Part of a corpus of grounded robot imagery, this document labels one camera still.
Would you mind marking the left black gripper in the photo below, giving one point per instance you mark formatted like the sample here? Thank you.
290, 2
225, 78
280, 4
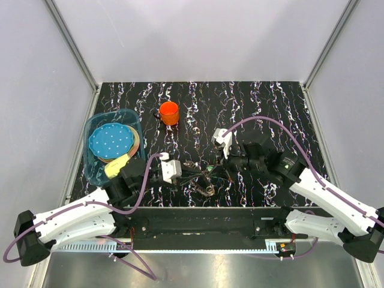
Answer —
188, 173

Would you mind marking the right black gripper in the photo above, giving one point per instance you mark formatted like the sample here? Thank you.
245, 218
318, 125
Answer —
223, 164

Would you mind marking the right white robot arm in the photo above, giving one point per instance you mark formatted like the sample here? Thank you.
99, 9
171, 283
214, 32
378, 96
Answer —
353, 225

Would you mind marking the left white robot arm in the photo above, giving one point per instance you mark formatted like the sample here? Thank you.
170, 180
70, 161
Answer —
103, 212

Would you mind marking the orange plastic cup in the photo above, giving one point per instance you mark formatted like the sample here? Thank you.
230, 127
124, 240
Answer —
168, 113

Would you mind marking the blue dotted plate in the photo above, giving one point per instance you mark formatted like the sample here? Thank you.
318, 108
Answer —
111, 141

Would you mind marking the clear blue plastic bin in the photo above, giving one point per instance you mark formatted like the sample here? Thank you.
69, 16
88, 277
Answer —
94, 166

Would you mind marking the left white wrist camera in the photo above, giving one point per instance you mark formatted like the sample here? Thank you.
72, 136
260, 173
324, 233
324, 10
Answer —
171, 169

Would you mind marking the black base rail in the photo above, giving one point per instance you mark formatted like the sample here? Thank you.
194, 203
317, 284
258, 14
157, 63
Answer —
252, 223

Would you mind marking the left aluminium frame post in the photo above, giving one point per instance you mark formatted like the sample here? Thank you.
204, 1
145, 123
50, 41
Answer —
70, 42

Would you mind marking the aluminium frame post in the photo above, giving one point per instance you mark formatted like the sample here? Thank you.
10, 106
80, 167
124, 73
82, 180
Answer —
70, 42
331, 41

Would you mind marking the right aluminium frame post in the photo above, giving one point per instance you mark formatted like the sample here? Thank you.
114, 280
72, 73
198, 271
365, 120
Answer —
331, 41

